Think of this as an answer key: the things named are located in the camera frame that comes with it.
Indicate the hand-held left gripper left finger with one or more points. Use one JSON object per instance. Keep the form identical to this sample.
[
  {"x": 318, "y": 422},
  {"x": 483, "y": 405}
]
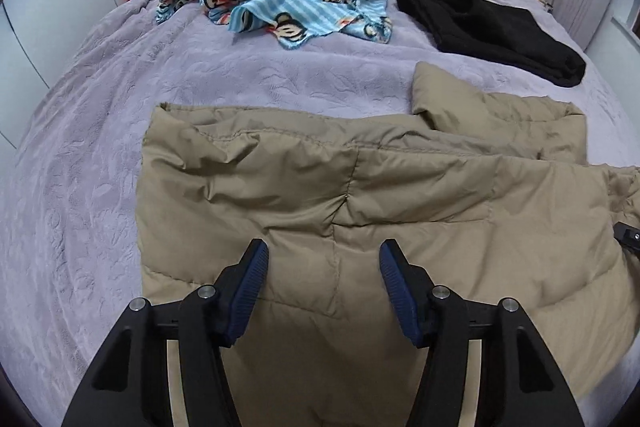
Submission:
[{"x": 247, "y": 287}]

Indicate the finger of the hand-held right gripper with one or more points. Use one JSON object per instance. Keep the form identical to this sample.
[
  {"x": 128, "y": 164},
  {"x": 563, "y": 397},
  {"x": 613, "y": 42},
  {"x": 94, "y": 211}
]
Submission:
[{"x": 629, "y": 237}]

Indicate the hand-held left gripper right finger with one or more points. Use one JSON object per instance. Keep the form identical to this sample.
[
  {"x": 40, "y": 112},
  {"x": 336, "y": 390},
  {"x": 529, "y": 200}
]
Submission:
[{"x": 400, "y": 292}]

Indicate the beige puffer jacket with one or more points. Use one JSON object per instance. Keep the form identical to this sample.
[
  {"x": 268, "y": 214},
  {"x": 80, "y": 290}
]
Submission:
[{"x": 425, "y": 177}]

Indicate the purple bed blanket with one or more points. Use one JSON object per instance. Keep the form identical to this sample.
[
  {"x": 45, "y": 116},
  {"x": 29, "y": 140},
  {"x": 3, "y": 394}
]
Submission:
[{"x": 100, "y": 157}]

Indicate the black fleece garment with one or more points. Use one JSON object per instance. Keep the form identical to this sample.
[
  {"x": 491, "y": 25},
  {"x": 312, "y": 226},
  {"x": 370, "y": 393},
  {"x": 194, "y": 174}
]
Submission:
[{"x": 490, "y": 32}]

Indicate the white wardrobe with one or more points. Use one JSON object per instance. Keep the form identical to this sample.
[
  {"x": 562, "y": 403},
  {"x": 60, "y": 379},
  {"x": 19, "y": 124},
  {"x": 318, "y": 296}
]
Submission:
[{"x": 50, "y": 7}]

